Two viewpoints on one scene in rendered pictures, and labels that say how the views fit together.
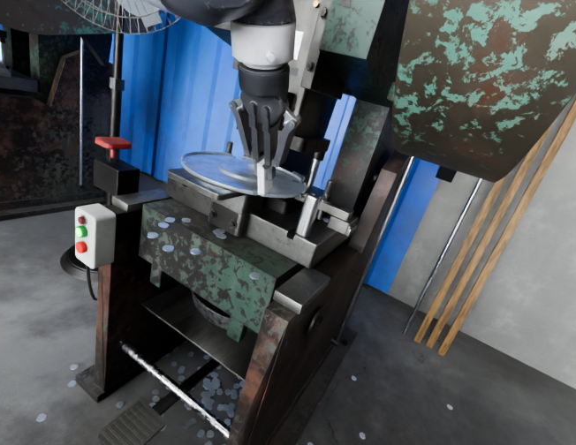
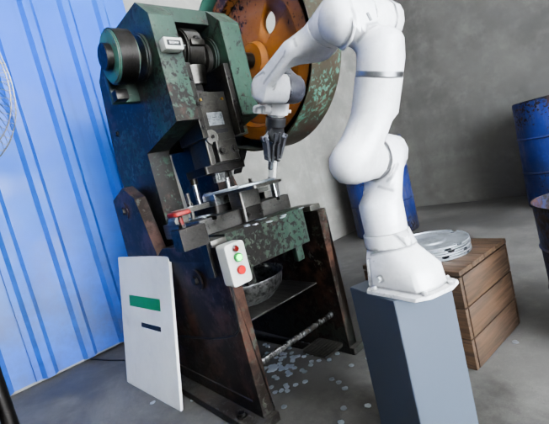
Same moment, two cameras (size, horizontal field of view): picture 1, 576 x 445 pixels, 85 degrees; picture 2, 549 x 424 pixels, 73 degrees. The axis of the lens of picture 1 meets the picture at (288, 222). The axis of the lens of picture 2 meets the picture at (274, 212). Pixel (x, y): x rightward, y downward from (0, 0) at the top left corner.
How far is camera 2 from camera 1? 140 cm
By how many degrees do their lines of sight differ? 64
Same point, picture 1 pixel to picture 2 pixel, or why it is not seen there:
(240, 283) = (292, 225)
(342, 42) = (249, 109)
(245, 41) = (285, 108)
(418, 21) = (310, 92)
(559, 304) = not seen: hidden behind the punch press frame
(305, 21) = (219, 107)
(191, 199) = (222, 224)
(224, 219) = (255, 212)
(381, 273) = not seen: hidden behind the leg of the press
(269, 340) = (324, 222)
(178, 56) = not seen: outside the picture
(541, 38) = (327, 91)
